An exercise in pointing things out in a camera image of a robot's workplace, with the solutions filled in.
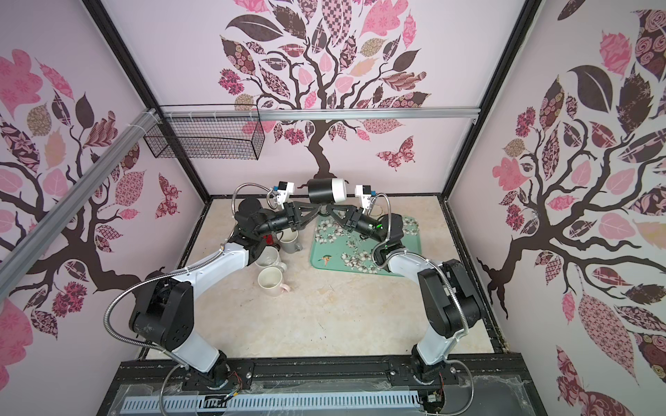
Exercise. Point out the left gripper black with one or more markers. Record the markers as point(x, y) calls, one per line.
point(292, 211)

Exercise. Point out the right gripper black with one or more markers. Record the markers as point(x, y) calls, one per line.
point(351, 216)

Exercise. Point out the light grey mug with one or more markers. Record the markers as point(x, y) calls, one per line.
point(289, 241)

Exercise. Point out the white and black mug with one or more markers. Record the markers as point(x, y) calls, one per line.
point(327, 191)

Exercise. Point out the cream beige mug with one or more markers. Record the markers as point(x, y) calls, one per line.
point(270, 257)

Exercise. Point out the pale pink mug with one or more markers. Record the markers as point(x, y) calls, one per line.
point(271, 281)

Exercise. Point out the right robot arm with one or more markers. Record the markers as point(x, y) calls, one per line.
point(470, 301)

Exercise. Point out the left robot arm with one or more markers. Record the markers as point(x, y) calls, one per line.
point(164, 310)

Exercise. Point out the cream and peach mug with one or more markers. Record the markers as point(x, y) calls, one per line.
point(377, 211)

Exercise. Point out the green floral serving tray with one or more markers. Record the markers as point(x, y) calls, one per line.
point(335, 249)

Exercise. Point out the black wire basket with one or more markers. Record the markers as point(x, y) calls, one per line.
point(233, 133)

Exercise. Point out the aluminium rail back wall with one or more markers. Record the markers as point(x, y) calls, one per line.
point(329, 114)

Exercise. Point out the aluminium rail wall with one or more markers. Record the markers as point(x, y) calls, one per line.
point(329, 114)
point(21, 259)

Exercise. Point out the white slotted cable duct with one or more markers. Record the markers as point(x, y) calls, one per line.
point(268, 403)

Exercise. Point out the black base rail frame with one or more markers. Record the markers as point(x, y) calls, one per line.
point(500, 384)

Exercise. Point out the aluminium rail left wall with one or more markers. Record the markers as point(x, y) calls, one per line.
point(21, 259)

